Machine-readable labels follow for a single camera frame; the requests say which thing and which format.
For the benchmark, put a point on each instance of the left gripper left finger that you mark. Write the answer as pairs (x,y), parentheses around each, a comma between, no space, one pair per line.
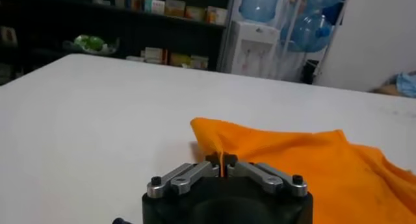
(188,178)

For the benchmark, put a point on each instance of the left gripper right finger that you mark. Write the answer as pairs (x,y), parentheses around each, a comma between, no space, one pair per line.
(266,178)

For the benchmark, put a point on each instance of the orange t-shirt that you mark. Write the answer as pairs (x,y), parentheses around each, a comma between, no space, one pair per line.
(292,167)

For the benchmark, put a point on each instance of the white water dispenser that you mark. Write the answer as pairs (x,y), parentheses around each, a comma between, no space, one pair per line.
(252,50)

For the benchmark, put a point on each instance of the white metal jug rack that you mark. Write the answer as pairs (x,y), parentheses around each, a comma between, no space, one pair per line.
(325,50)

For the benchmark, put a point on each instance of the cream carton green band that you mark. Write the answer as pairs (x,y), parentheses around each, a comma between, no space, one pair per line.
(195,13)

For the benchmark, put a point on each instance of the white paper cup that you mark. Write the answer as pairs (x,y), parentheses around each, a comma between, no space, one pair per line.
(221,16)

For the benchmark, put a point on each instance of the bowl of green fruit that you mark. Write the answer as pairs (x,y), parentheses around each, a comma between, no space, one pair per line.
(91,43)

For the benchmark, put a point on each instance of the yellow labelled carton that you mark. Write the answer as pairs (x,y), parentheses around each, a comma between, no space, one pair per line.
(175,7)

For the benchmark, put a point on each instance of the white carton teal stripe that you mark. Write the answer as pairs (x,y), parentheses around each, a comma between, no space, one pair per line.
(155,6)

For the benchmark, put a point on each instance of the upright blue water jug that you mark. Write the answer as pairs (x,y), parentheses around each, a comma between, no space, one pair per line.
(260,3)

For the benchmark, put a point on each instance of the black shelving unit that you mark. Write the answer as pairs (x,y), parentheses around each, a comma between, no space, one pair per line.
(97,27)

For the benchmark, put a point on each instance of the white carton red print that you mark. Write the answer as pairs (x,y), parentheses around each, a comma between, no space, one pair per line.
(138,1)

